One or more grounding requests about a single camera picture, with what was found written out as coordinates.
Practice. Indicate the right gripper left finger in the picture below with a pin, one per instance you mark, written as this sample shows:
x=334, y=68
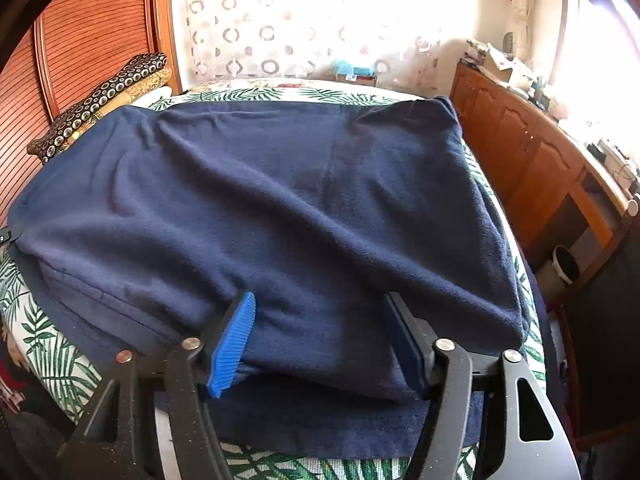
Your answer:
x=149, y=418

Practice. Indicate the navy blue t-shirt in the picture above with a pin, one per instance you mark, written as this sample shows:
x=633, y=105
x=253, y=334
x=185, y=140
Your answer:
x=150, y=224

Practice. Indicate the grey waste bin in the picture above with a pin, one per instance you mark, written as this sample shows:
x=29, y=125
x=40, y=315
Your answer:
x=558, y=272

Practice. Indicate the long wooden sideboard cabinet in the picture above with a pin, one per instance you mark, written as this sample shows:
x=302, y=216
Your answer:
x=554, y=192

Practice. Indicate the dark circle-patterned pillow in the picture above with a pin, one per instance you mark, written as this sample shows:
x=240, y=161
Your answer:
x=139, y=67

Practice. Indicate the yellow sunflower cushion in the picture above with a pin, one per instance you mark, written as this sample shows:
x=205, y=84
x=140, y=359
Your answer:
x=143, y=93

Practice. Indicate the open cardboard box on sideboard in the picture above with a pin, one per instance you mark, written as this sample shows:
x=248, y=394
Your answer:
x=514, y=73

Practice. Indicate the cardboard box with blue tissue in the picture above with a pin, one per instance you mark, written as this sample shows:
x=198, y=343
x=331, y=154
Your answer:
x=350, y=74

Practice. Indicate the wooden wardrobe with slats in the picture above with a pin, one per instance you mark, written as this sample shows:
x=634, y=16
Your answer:
x=68, y=49

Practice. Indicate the circle-patterned sheer curtain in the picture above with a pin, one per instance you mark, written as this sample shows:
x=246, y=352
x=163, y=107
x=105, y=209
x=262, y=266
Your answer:
x=228, y=39

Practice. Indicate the dark chair with wooden frame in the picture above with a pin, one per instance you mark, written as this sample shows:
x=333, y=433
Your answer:
x=599, y=322

